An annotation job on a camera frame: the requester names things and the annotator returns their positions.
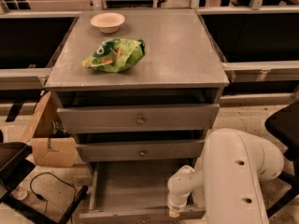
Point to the white paper bowl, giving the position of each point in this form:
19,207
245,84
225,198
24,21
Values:
108,22

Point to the grey drawer cabinet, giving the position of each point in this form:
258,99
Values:
149,63

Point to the brown cardboard box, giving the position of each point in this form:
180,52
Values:
49,148

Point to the grey top drawer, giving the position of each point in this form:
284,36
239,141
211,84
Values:
138,118

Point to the grey bottom drawer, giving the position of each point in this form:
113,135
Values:
134,192

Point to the grey middle drawer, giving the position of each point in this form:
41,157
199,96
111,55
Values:
137,151

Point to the black chair left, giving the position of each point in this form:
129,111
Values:
14,167

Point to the grey drawer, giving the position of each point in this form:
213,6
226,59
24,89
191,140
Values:
138,118
137,151
134,192

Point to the green chip bag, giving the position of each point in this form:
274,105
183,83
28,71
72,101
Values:
116,55

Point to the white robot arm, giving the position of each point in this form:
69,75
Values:
234,163

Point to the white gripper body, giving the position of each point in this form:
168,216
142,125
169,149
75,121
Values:
176,202

